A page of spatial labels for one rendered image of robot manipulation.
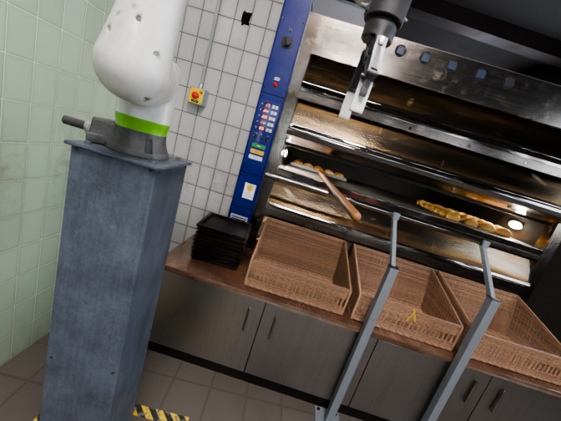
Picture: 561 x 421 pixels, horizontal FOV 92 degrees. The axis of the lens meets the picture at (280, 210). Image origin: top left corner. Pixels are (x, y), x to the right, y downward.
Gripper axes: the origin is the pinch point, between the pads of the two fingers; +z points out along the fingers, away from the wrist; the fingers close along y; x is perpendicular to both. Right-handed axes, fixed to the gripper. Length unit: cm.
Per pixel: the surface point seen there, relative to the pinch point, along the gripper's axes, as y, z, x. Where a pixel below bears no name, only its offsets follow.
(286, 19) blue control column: -106, -56, -35
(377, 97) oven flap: -103, -32, 30
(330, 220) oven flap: -103, 49, 30
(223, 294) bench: -54, 94, -21
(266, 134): -106, 9, -27
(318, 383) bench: -50, 127, 43
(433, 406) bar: -42, 112, 99
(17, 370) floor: -31, 148, -100
